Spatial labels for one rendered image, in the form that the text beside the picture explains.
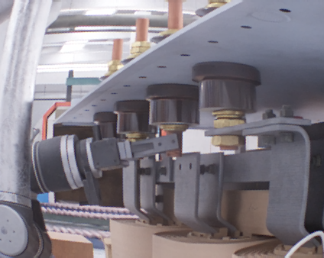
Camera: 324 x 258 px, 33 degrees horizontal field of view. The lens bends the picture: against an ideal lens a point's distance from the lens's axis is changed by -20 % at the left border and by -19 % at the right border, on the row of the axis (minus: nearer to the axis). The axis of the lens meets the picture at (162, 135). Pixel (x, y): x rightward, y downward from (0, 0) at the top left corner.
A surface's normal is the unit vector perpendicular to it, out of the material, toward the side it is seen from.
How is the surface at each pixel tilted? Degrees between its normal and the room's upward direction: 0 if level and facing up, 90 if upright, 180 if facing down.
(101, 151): 90
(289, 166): 90
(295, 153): 90
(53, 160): 87
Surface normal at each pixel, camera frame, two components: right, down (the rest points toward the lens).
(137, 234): -0.68, -0.06
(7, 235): -0.01, -0.25
